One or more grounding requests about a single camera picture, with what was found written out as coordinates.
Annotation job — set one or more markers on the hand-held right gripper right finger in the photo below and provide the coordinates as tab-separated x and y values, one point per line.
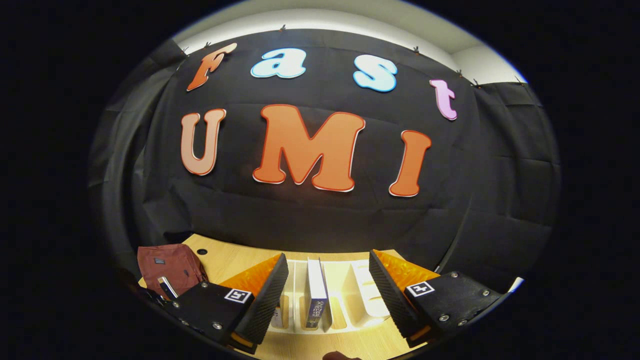
392	300

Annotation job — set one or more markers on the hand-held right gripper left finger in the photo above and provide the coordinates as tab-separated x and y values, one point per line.
267	300

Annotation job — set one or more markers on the maroon schoolbag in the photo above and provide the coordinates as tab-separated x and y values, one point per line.
172	262

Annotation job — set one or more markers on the cream white bookshelf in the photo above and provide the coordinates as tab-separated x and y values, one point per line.
360	295

